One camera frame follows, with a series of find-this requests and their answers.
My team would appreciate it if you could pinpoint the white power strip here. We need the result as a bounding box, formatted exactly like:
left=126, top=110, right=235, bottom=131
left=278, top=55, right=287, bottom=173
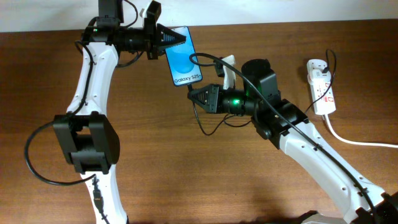
left=307, top=59, right=336, bottom=116

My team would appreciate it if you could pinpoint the black charger cable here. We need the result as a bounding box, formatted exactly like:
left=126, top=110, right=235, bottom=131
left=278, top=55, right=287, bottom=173
left=185, top=49, right=338, bottom=137

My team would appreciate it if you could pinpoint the blue Galaxy smartphone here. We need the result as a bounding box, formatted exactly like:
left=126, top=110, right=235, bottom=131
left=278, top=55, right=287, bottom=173
left=165, top=27, right=203, bottom=86

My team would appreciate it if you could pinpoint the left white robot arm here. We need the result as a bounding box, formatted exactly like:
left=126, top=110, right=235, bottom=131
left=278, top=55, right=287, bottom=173
left=53, top=1, right=186, bottom=223

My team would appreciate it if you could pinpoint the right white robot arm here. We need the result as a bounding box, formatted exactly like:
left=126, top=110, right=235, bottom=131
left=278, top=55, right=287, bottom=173
left=188, top=58, right=397, bottom=223

